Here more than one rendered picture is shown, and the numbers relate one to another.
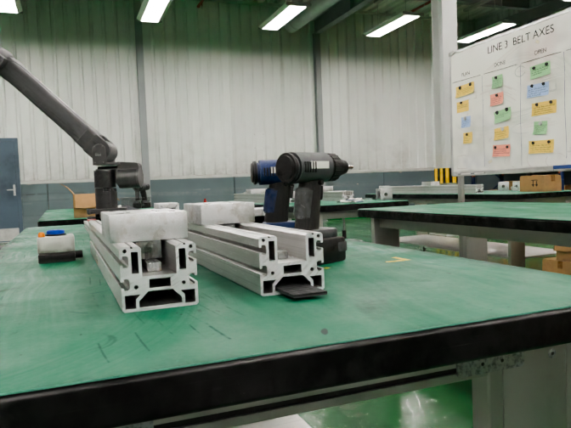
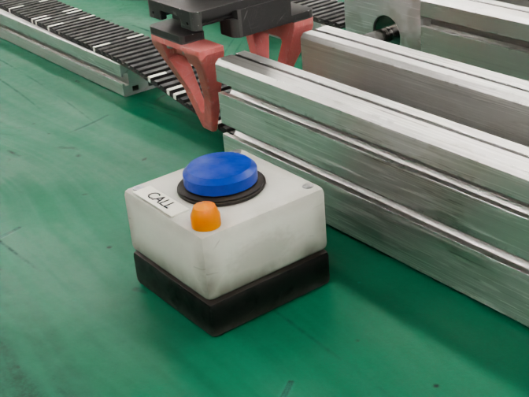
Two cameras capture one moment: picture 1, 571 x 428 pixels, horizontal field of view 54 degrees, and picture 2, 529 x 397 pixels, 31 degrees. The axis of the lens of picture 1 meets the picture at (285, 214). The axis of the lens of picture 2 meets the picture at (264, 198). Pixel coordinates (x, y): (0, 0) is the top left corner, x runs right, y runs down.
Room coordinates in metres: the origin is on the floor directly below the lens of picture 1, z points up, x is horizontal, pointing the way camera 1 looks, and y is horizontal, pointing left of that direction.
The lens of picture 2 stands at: (0.85, 0.62, 1.06)
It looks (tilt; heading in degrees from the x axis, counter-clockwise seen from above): 26 degrees down; 347
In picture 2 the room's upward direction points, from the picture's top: 5 degrees counter-clockwise
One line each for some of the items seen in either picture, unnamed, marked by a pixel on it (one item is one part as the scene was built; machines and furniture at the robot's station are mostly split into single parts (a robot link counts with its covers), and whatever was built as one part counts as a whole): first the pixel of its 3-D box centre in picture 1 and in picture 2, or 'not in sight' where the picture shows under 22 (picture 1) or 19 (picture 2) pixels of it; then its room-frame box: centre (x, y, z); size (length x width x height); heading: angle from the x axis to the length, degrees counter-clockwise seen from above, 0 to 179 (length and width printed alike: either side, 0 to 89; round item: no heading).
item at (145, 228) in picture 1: (142, 232); not in sight; (0.87, 0.23, 0.87); 0.16 x 0.11 x 0.07; 22
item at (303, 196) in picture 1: (321, 206); not in sight; (1.13, -0.07, 0.89); 0.20 x 0.08 x 0.22; 133
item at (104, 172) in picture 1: (107, 178); not in sight; (1.53, 0.48, 0.97); 0.07 x 0.06 x 0.07; 89
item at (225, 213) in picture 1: (217, 218); not in sight; (1.18, 0.14, 0.87); 0.16 x 0.11 x 0.07; 22
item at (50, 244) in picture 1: (60, 246); (239, 228); (1.32, 0.54, 0.81); 0.10 x 0.08 x 0.06; 112
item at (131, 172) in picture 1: (119, 166); not in sight; (1.53, 0.45, 1.00); 0.12 x 0.09 x 0.12; 89
